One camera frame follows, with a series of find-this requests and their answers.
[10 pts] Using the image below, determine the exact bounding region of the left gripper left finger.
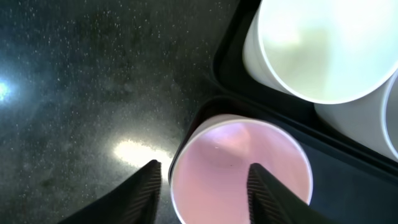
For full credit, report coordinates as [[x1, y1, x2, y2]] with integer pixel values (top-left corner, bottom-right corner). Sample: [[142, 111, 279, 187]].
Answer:
[[58, 159, 162, 224]]

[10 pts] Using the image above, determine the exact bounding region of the grey cup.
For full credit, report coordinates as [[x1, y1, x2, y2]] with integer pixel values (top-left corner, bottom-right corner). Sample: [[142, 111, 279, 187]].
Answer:
[[313, 70, 398, 162]]

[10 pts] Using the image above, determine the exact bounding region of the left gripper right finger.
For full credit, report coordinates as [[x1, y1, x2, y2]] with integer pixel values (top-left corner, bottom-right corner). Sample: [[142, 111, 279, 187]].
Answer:
[[247, 163, 338, 224]]

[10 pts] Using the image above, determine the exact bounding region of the black tray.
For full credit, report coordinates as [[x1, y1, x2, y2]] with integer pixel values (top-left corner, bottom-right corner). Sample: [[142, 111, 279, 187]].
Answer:
[[167, 0, 398, 224]]

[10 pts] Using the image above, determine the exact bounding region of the pink cup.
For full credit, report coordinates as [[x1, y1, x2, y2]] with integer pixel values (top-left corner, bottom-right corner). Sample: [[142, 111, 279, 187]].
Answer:
[[169, 113, 313, 224]]

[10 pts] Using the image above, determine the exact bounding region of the white cup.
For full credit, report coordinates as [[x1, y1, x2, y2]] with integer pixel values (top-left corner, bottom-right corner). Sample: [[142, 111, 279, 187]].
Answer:
[[242, 0, 398, 105]]

